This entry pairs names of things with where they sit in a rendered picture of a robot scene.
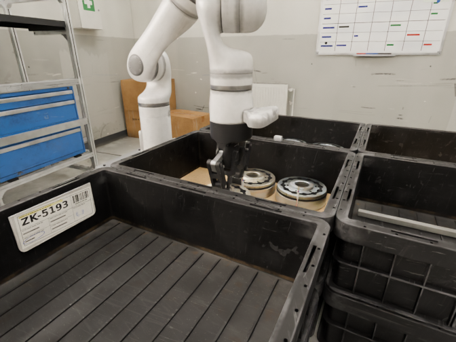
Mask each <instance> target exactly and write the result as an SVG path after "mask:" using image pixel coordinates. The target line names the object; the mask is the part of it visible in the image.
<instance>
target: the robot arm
mask: <svg viewBox="0 0 456 342"><path fill-rule="evenodd" d="M266 15H267V0H162V2H161V4H160V5H159V7H158V9H157V11H156V13H155V14H154V16H153V18H152V19H151V21H150V23H149V25H148V27H147V28H146V30H145V31H144V33H143V34H142V35H141V37H140V38H139V40H138V41H137V42H136V44H135V45H134V47H133V48H132V50H131V51H130V53H129V56H128V60H127V69H128V73H129V75H130V76H131V78H133V79H134V80H136V81H139V82H147V86H146V89H145V90H144V92H143V93H142V94H140V95H139V96H138V109H139V115H140V126H141V130H140V131H139V132H138V133H139V140H140V150H141V151H144V150H146V149H149V148H151V147H154V146H156V145H159V144H162V143H164V142H167V141H169V140H172V126H171V117H170V96H171V93H172V82H171V66H170V60H169V57H168V55H167V53H166V52H165V49H166V48H167V47H168V46H169V45H170V44H171V43H172V42H173V41H174V40H175V39H177V38H178V37H180V36H181V35H182V34H183V33H185V32H186V31H187V30H189V29H190V28H191V27H192V26H193V25H194V24H195V22H196V21H197V19H199V22H200V24H201V28H202V31H203V34H204V38H205V41H206V47H207V50H208V57H209V63H210V89H211V90H210V102H209V107H210V137H211V138H212V139H213V140H215V141H216V143H217V146H216V157H215V158H214V159H213V160H212V159H208V161H207V162H206V164H207V168H208V173H209V176H210V180H211V183H212V186H213V187H216V188H220V189H225V190H228V191H231V184H232V183H235V184H238V185H241V186H242V177H243V176H244V171H247V170H248V163H249V159H250V150H251V146H252V143H251V142H249V141H247V140H250V139H251V138H252V129H253V128H264V127H265V126H268V125H269V124H271V123H273V122H274V121H275V120H277V119H278V114H279V109H278V108H277V107H276V106H268V107H253V97H252V72H253V60H252V55H251V54H250V53H249V52H246V51H243V50H237V49H233V48H231V47H227V46H226V45H225V44H224V43H223V41H222V39H221V33H253V32H255V31H257V30H258V29H259V28H260V27H261V26H262V25H263V23H264V21H265V18H266ZM224 168H227V169H230V171H228V170H224ZM225 175H227V181H226V178H225Z"/></svg>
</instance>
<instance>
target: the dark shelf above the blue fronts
mask: <svg viewBox="0 0 456 342"><path fill-rule="evenodd" d="M0 26H1V27H10V28H19V29H28V31H56V30H65V27H66V24H65V21H61V20H50V19H43V18H32V17H26V16H15V15H8V14H0Z"/></svg>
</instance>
